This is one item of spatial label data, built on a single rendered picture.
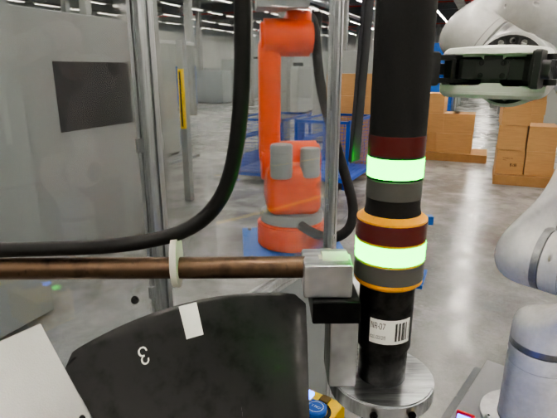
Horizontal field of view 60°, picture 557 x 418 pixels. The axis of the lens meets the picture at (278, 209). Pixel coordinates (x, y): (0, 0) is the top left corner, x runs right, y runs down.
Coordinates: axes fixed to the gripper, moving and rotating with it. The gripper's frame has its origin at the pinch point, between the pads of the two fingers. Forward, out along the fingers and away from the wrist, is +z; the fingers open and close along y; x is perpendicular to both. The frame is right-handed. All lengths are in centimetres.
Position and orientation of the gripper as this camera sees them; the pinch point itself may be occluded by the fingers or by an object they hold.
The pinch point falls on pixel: (478, 69)
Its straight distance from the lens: 47.3
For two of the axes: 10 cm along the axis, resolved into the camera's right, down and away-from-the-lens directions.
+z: -5.6, 2.3, -8.0
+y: -8.3, -1.6, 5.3
